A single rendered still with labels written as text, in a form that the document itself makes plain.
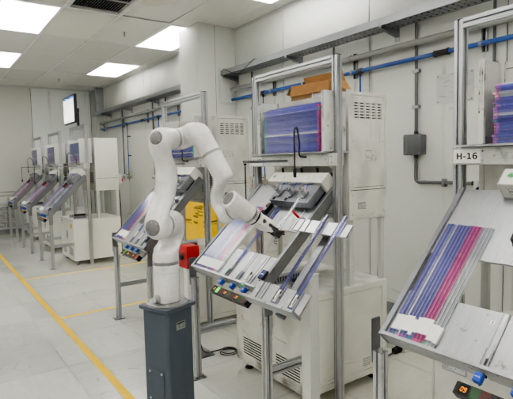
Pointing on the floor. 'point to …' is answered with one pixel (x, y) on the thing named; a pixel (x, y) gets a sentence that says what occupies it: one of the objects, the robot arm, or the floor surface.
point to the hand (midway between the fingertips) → (275, 233)
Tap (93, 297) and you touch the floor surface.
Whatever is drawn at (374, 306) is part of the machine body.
